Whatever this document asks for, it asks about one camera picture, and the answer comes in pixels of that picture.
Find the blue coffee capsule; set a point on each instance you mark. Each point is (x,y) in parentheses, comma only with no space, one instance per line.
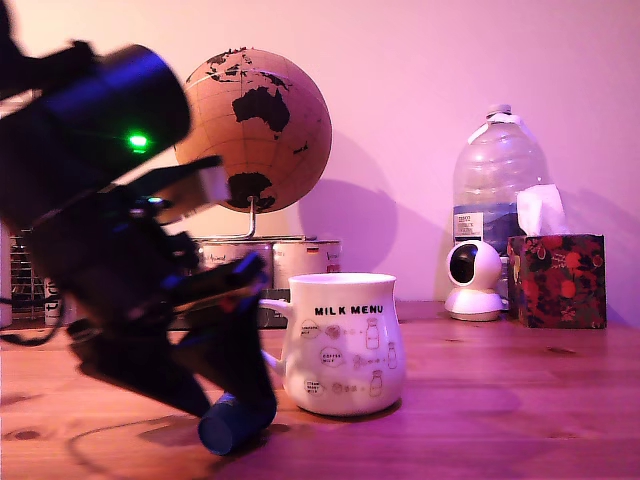
(230,425)

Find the white thrive tube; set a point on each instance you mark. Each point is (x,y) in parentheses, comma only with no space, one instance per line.
(51,305)

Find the white milk menu mug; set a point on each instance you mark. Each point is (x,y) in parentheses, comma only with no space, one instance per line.
(345,350)

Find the cork globe on metal stand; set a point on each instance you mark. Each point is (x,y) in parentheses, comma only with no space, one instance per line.
(265,125)

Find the large clear water bottle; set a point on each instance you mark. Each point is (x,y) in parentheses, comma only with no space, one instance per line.
(495,170)

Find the floral tissue box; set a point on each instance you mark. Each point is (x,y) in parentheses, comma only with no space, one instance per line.
(560,285)

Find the white tissue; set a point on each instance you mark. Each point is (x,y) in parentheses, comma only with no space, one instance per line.
(540,210)

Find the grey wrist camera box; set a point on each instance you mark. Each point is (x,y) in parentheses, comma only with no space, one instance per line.
(210,187)

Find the small white round camera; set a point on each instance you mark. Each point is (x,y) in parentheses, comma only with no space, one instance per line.
(475,290)

